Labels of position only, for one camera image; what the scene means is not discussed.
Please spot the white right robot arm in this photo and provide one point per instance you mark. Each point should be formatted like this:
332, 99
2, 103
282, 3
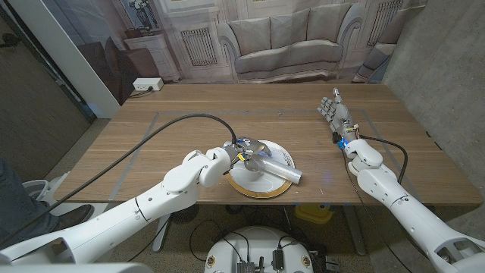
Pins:
409, 216

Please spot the black round floor fan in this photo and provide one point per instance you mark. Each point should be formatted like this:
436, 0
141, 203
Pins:
185, 214

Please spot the yellow object under table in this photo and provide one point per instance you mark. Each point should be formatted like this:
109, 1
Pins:
314, 214

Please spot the white chair base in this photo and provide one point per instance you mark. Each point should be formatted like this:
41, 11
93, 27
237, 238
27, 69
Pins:
34, 189

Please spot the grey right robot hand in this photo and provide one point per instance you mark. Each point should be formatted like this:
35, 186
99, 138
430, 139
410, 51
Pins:
341, 118

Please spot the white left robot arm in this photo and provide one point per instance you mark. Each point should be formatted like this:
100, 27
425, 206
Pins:
132, 216

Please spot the white power strip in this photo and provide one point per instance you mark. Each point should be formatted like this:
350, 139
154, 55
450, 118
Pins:
148, 83

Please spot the printed living room backdrop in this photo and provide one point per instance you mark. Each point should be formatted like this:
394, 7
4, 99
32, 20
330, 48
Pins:
288, 38

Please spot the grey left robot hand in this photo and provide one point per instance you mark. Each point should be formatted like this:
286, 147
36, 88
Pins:
248, 151

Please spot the person leg with dark shoe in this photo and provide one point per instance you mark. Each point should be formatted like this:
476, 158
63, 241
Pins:
19, 212

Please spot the white gold-rimmed paper plate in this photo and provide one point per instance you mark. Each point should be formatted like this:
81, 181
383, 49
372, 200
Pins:
265, 186

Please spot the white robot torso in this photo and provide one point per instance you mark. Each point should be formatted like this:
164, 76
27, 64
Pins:
257, 242

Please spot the white table leg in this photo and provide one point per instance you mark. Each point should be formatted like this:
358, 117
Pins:
356, 235
161, 237

